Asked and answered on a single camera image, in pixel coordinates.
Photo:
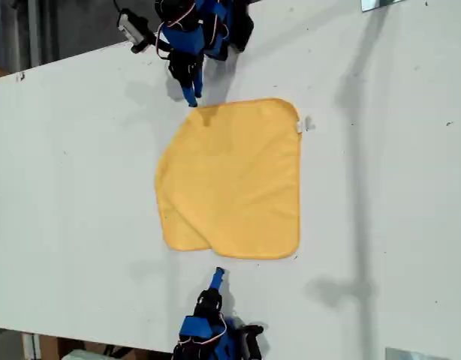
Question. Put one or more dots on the yellow square towel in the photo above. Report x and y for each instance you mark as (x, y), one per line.
(230, 180)

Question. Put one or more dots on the white object under table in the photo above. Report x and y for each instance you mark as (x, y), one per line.
(80, 355)

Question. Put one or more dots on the white table leg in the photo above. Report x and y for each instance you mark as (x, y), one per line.
(31, 347)

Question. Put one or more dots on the black camera stalk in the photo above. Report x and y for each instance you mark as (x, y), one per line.
(142, 44)

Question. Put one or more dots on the black camera box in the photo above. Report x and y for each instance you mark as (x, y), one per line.
(130, 26)
(253, 329)

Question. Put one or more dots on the grey background post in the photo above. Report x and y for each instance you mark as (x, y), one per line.
(33, 33)

